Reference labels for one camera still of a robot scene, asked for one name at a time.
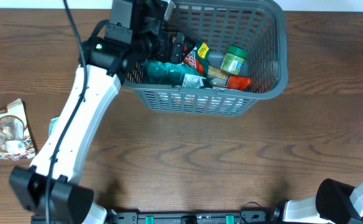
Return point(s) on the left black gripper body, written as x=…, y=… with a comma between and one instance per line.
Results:
x=143, y=45

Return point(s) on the green Nescafe coffee bag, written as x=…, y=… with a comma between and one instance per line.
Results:
x=191, y=73

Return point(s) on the orange spaghetti pack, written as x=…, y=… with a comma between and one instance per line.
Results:
x=223, y=79

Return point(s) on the green lid jar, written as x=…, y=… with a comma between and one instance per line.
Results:
x=234, y=59

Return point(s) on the grey plastic basket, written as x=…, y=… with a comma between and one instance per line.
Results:
x=257, y=26

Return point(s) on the multipack tissue packets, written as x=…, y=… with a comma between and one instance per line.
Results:
x=189, y=102

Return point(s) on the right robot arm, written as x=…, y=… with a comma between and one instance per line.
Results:
x=334, y=202

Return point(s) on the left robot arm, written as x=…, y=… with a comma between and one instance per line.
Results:
x=112, y=56

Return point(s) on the small light blue packet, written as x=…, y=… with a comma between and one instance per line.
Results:
x=52, y=125

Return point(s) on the beige snack pouch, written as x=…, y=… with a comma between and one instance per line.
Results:
x=15, y=140

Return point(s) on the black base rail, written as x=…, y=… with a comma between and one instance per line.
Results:
x=250, y=216

